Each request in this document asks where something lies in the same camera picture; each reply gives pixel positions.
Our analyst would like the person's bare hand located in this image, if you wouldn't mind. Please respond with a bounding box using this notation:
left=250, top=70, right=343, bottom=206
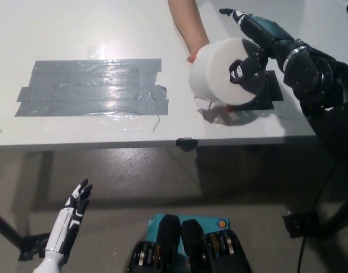
left=186, top=35, right=212, bottom=64

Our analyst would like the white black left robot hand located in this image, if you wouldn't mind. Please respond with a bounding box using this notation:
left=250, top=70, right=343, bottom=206
left=45, top=178, right=94, bottom=255

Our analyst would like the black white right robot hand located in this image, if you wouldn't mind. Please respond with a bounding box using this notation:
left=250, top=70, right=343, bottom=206
left=218, top=7, right=307, bottom=86

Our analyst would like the white toilet paper roll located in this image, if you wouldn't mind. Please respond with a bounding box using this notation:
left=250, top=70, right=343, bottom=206
left=188, top=36, right=268, bottom=126

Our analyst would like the black teal robot torso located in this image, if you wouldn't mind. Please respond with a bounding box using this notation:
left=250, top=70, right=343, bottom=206
left=127, top=213, right=253, bottom=273

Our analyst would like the black tape square patch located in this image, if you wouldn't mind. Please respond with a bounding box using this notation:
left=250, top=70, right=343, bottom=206
left=233, top=70, right=284, bottom=111

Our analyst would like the black diagonal table leg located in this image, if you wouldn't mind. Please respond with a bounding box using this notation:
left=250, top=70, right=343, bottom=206
left=318, top=196, right=348, bottom=237
left=0, top=209, right=23, bottom=251

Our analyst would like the small black tape piece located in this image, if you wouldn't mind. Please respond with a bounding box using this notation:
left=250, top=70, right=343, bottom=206
left=175, top=137, right=198, bottom=151

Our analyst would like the grey duct tape patch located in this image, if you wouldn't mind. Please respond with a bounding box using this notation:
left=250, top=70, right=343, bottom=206
left=14, top=58, right=169, bottom=117

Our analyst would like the thin black cable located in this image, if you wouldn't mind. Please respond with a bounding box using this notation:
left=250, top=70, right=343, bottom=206
left=299, top=159, right=341, bottom=273

